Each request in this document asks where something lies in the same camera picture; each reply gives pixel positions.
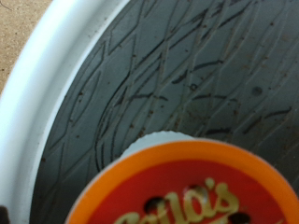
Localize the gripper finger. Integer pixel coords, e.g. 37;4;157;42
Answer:
0;204;11;224

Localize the white two-tier turntable rack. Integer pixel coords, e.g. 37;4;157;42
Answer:
0;0;299;224

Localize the orange red coffee pod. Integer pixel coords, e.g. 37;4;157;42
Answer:
64;130;299;224

